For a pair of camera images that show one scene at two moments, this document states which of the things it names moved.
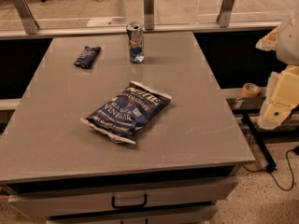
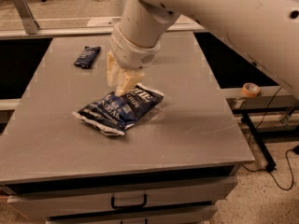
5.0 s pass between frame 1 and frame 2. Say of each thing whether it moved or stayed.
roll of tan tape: stayed
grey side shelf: stayed
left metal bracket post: stayed
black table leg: stayed
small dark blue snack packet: stayed
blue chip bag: moved
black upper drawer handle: stayed
